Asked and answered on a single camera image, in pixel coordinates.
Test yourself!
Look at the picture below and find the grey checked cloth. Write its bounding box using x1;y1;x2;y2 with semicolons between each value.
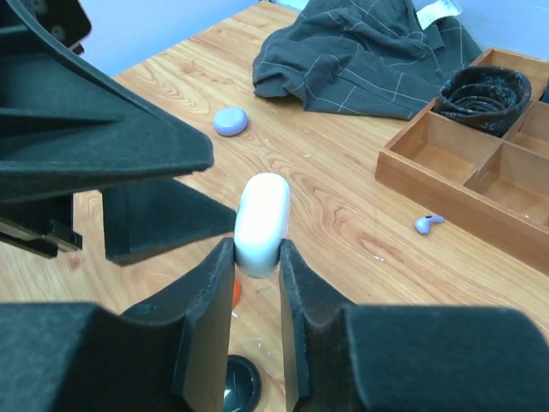
252;1;481;120

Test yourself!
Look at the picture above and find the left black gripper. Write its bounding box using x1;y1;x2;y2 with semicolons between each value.
1;1;236;267

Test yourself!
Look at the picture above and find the wooden compartment tray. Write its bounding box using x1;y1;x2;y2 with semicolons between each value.
376;48;548;272

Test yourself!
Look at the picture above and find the purple earbud near tray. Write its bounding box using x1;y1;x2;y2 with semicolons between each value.
414;215;445;235

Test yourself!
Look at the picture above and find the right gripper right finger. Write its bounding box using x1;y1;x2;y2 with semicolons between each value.
280;239;548;411

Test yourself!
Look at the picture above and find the black rolled belt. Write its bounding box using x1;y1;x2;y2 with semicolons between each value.
433;66;532;137

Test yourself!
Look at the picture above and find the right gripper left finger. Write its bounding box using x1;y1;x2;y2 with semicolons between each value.
1;238;234;411

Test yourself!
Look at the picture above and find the orange earbud case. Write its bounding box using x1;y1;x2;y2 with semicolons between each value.
232;281;241;310

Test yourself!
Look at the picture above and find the purple earbud case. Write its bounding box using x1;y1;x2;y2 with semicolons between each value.
213;106;249;136

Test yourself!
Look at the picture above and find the white earbud case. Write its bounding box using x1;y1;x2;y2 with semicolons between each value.
233;173;291;279

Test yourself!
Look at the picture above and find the black earbud case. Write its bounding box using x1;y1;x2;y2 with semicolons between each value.
223;354;262;412

